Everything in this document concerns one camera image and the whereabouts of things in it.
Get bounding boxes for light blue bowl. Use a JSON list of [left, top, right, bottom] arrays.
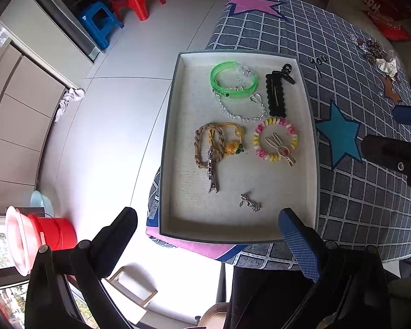
[[30, 190, 55, 217]]

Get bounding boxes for person's dark trousers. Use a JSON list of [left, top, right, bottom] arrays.
[[224, 264, 316, 329]]

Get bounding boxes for rabbit shaped hair clip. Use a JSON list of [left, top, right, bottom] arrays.
[[264, 134, 298, 168]]

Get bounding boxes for white spotted bow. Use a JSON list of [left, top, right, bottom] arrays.
[[375, 58, 398, 75]]

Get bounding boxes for beige cabinet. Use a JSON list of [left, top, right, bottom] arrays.
[[0, 0, 79, 209]]

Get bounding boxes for white shallow tray box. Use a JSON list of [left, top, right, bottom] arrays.
[[158, 51, 321, 245]]

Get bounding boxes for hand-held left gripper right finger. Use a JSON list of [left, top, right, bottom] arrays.
[[278, 208, 396, 329]]

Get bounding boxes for grey appliance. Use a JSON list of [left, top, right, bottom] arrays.
[[25, 0, 101, 63]]

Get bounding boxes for white crumpled cloth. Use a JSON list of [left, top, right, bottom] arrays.
[[54, 88, 85, 122]]

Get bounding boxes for clear crystal bead bracelet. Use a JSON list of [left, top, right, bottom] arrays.
[[215, 63, 268, 123]]

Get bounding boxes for leopard print hair tie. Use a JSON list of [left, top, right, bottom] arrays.
[[363, 41, 387, 60]]

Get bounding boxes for checked blanket with stars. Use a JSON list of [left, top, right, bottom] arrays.
[[145, 0, 411, 271]]

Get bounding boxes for round wooden seat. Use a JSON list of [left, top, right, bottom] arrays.
[[195, 302, 231, 329]]

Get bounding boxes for small black claw clip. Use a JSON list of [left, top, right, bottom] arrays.
[[279, 62, 296, 86]]

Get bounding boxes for brown braided bracelet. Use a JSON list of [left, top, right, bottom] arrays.
[[194, 122, 226, 169]]

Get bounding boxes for green translucent bangle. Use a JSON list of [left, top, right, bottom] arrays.
[[210, 61, 259, 101]]

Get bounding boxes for yellow cord bracelet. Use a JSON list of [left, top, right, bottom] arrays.
[[209, 121, 245, 156]]

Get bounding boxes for blue plastic stool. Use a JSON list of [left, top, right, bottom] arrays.
[[77, 2, 124, 50]]

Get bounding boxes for light wooden stool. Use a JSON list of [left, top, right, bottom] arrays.
[[108, 265, 158, 307]]

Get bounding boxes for colourful spiral hair tie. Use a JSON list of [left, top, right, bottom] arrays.
[[254, 117, 299, 163]]

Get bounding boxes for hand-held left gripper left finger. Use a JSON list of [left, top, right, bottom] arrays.
[[24, 206, 138, 329]]

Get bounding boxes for silver tower hair clip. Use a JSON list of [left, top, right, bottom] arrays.
[[205, 146, 218, 193]]

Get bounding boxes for black scalloped hair clip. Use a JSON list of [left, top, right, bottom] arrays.
[[265, 71, 287, 118]]

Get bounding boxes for small silver charm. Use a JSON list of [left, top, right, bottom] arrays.
[[240, 194, 261, 212]]

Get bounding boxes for red patterned cushion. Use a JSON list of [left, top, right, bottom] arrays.
[[363, 0, 411, 41]]

